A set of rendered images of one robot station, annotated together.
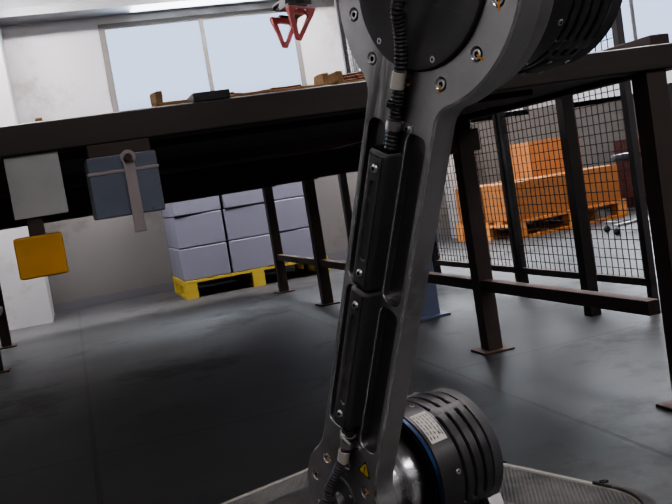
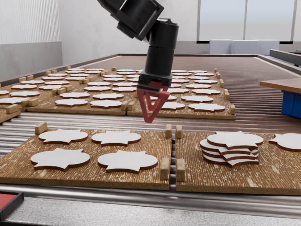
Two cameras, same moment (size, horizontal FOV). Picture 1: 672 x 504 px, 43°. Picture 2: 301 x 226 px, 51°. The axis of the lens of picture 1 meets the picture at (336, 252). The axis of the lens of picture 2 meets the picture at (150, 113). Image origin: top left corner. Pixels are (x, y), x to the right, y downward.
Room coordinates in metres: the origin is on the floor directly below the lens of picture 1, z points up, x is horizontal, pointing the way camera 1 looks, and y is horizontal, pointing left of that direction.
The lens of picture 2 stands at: (1.46, -0.28, 1.23)
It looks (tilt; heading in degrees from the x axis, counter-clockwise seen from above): 14 degrees down; 27
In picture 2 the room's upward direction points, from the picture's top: straight up
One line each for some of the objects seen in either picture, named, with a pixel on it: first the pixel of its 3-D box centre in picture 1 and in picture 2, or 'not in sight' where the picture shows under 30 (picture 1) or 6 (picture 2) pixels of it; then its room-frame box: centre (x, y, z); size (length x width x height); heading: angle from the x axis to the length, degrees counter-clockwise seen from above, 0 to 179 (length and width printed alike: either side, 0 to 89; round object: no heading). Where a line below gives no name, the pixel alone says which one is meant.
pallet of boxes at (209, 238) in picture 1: (239, 214); (241, 73); (7.00, 0.73, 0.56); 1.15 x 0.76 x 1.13; 107
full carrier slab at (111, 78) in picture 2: not in sight; (125, 78); (3.26, 0.80, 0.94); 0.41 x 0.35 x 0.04; 109
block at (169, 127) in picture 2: not in sight; (168, 131); (2.28, 0.07, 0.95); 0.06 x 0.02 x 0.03; 22
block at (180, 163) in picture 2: (334, 78); (180, 169); (2.04, -0.06, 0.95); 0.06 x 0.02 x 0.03; 22
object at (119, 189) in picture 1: (124, 187); not in sight; (1.73, 0.40, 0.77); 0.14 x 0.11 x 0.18; 108
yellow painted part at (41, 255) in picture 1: (33, 215); not in sight; (1.67, 0.57, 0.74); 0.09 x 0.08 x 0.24; 108
